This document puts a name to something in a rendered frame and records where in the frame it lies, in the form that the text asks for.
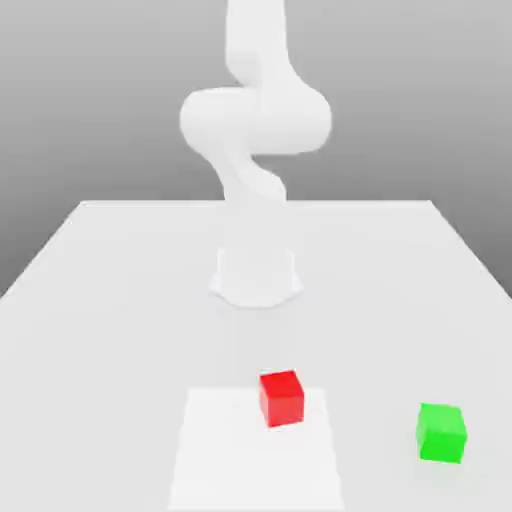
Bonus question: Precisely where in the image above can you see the small red cube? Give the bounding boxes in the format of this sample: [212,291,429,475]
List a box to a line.
[258,369,306,429]

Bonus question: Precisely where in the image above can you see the small green cube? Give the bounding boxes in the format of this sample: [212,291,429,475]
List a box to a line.
[415,402,469,465]

